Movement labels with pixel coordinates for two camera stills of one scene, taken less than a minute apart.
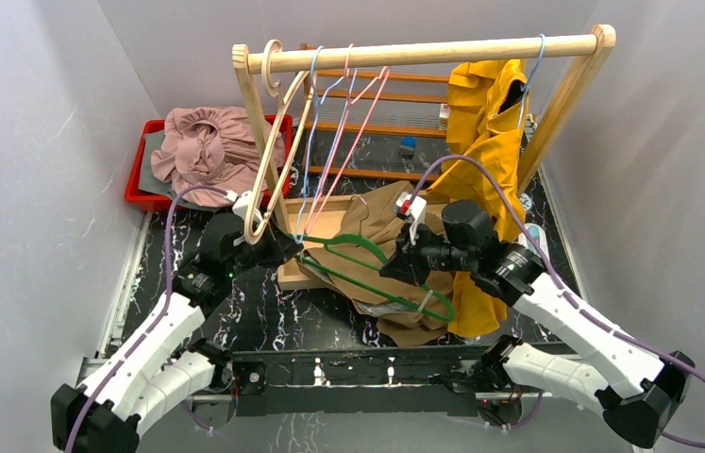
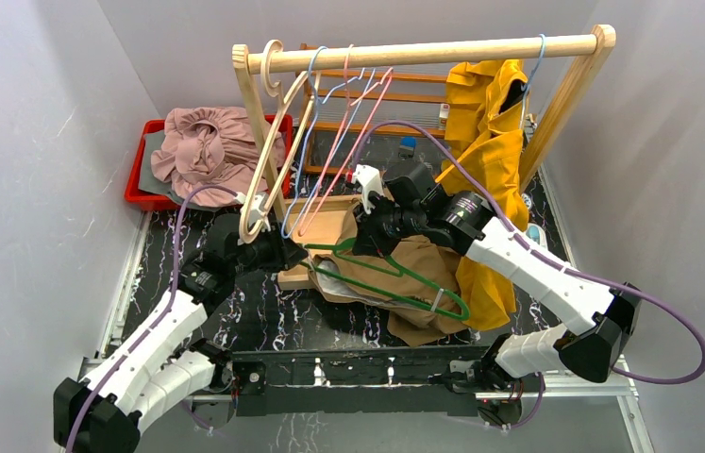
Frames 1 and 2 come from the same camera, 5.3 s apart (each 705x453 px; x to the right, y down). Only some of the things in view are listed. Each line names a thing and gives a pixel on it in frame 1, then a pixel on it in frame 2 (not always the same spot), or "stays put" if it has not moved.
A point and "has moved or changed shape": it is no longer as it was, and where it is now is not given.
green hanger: x=327 y=239 has moved or changed shape
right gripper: x=405 y=263 -> x=368 y=240
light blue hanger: x=523 y=90 stays put
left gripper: x=275 y=248 stays put
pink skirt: x=208 y=156 stays put
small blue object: x=408 y=142 stays put
